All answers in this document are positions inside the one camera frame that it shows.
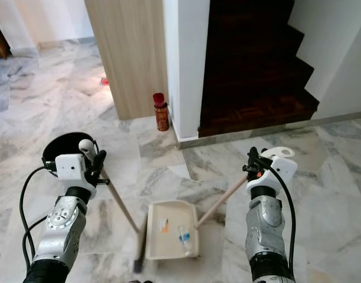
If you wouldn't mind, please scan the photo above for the dark wooden staircase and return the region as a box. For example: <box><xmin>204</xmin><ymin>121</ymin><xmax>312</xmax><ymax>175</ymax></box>
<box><xmin>198</xmin><ymin>0</ymin><xmax>320</xmax><ymax>139</ymax></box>

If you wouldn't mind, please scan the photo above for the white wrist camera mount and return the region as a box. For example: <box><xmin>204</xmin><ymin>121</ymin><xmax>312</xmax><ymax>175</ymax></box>
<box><xmin>55</xmin><ymin>153</ymin><xmax>87</xmax><ymax>189</ymax></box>
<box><xmin>247</xmin><ymin>146</ymin><xmax>298</xmax><ymax>190</ymax></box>

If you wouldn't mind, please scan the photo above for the beige long handled dustpan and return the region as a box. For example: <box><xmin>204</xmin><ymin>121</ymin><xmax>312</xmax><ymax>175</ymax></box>
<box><xmin>145</xmin><ymin>173</ymin><xmax>251</xmax><ymax>261</ymax></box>

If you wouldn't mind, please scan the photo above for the brown can with red cap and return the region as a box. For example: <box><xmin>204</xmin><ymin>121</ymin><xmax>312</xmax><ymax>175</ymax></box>
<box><xmin>152</xmin><ymin>92</ymin><xmax>170</xmax><ymax>132</ymax></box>

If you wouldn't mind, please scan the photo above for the wooden handled broom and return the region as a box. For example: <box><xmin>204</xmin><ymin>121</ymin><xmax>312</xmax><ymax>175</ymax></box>
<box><xmin>78</xmin><ymin>139</ymin><xmax>150</xmax><ymax>274</ymax></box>

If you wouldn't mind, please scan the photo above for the black round bin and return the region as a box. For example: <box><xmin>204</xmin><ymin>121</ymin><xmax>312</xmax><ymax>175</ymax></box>
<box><xmin>42</xmin><ymin>131</ymin><xmax>98</xmax><ymax>178</ymax></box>

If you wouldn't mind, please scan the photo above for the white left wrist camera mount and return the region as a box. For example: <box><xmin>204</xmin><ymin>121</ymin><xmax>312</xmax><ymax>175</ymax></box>
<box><xmin>55</xmin><ymin>153</ymin><xmax>87</xmax><ymax>189</ymax></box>

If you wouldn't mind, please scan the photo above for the small clear plastic bottle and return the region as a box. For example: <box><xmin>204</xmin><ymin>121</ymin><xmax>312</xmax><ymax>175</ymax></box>
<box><xmin>177</xmin><ymin>225</ymin><xmax>195</xmax><ymax>255</ymax></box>

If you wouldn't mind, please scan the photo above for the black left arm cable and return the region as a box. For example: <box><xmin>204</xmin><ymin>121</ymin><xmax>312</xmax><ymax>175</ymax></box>
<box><xmin>18</xmin><ymin>164</ymin><xmax>61</xmax><ymax>279</ymax></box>

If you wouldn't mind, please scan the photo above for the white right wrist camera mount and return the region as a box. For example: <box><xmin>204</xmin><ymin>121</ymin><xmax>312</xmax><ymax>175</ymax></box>
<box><xmin>247</xmin><ymin>146</ymin><xmax>298</xmax><ymax>190</ymax></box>

